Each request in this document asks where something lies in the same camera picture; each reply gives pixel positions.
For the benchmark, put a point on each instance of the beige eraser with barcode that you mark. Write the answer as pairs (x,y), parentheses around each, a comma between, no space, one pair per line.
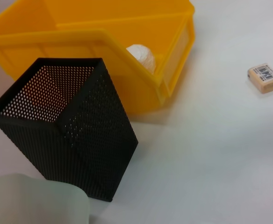
(265,78)

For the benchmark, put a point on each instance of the clear glass bowl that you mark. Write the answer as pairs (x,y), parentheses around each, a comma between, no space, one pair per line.
(33,200)

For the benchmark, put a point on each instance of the black mesh pen holder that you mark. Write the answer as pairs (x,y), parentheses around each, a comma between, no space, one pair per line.
(92,140)

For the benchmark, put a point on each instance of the white paper ball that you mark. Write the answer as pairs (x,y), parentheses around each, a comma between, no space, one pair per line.
(143,57)

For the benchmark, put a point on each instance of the yellow plastic storage bin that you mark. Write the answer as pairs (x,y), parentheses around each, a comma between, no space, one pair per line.
(80,35)

